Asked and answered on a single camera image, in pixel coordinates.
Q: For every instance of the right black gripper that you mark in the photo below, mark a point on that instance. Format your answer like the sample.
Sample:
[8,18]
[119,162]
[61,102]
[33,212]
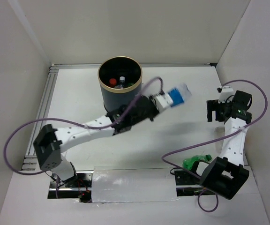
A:
[214,105]

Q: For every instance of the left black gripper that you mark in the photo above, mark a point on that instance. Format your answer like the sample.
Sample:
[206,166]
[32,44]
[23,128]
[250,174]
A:
[153,104]

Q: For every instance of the clear bottle blue label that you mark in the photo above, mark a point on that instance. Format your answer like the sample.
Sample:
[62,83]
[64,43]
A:
[179,95]

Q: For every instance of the small bottle red cap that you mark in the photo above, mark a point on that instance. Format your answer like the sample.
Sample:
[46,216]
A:
[112,82]

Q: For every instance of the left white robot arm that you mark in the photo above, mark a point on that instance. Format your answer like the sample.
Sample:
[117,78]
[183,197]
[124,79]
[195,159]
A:
[51,143]

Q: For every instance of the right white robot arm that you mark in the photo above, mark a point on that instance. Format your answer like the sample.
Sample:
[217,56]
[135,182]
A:
[226,174]

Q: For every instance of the dark blue cylindrical bin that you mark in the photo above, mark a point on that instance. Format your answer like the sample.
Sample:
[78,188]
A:
[115,67]

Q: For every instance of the green bottle near right base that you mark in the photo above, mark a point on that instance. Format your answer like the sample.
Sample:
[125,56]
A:
[189,162]

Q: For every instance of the silver tape sheet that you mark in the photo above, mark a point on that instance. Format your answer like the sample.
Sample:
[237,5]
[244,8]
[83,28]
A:
[133,186]

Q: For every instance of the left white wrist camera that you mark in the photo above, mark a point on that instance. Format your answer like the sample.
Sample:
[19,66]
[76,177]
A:
[163,102]

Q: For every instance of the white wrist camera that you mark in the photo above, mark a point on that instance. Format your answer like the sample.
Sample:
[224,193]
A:
[163,102]
[225,93]

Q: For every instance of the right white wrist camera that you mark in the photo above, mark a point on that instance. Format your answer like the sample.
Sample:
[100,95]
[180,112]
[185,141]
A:
[225,93]

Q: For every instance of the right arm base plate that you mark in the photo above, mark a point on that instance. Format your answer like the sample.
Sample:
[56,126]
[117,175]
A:
[186,184]

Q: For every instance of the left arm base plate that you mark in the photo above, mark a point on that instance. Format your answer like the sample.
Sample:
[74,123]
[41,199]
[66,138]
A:
[81,189]

